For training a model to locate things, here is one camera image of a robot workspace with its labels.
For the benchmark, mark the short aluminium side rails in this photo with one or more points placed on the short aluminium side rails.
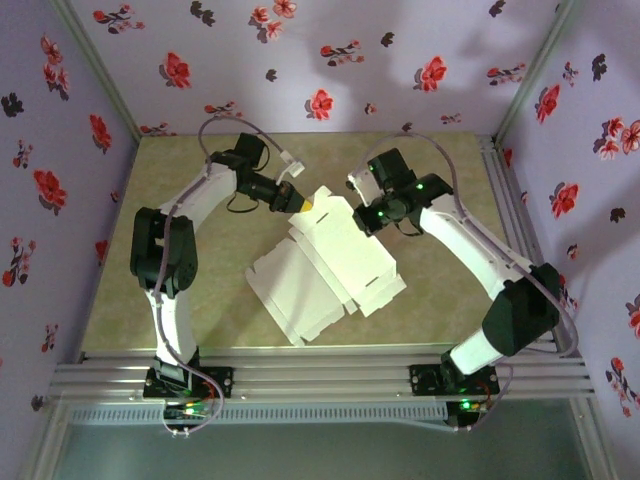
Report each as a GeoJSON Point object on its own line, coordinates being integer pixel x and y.
{"type": "Point", "coordinates": [507, 200]}

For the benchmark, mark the pink and white paper box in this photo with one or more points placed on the pink and white paper box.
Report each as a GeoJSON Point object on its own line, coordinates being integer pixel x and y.
{"type": "Point", "coordinates": [330, 250]}

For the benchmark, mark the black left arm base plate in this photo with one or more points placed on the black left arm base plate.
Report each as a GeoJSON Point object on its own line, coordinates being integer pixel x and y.
{"type": "Point", "coordinates": [220, 382]}

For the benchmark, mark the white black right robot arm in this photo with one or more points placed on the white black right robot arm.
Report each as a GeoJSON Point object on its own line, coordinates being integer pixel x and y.
{"type": "Point", "coordinates": [475, 250]}

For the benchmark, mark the aluminium corner post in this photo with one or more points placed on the aluminium corner post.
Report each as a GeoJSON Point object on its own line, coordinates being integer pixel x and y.
{"type": "Point", "coordinates": [102, 75]}
{"type": "Point", "coordinates": [532, 75]}

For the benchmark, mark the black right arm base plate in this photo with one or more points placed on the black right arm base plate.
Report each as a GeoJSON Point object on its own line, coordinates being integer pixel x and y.
{"type": "Point", "coordinates": [425, 380]}

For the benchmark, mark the long aluminium frame rails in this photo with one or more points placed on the long aluminium frame rails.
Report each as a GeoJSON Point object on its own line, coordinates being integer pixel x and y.
{"type": "Point", "coordinates": [320, 372]}

